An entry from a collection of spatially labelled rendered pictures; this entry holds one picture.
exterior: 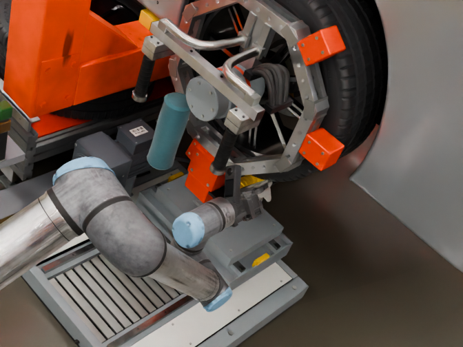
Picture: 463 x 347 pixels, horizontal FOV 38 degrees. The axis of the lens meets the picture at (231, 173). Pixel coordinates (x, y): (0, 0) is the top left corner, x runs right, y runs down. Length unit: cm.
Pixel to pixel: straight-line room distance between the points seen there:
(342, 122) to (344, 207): 127
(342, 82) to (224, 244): 81
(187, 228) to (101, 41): 72
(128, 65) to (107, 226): 108
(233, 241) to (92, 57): 80
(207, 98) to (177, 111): 18
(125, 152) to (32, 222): 101
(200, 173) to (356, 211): 113
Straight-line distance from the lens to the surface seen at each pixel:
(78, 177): 140
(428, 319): 291
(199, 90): 190
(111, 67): 229
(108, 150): 232
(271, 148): 217
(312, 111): 183
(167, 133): 209
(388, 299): 287
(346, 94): 187
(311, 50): 179
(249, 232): 247
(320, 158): 187
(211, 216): 184
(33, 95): 215
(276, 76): 176
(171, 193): 250
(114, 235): 134
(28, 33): 208
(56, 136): 255
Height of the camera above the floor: 193
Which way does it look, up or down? 40 degrees down
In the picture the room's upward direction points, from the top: 22 degrees clockwise
